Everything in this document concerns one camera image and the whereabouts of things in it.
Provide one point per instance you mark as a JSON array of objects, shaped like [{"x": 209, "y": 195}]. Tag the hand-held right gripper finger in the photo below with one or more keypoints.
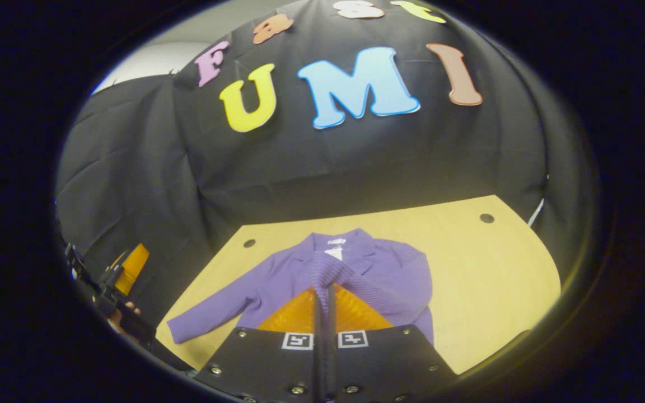
[
  {"x": 330, "y": 369},
  {"x": 318, "y": 369}
]

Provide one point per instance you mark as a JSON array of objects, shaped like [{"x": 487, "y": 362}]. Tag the black backdrop cloth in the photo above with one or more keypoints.
[{"x": 356, "y": 162}]

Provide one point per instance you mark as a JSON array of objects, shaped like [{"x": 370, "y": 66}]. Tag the purple knit garment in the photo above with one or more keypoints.
[{"x": 389, "y": 274}]

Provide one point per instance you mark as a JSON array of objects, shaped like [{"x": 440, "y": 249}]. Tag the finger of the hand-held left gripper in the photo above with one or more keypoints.
[{"x": 132, "y": 268}]

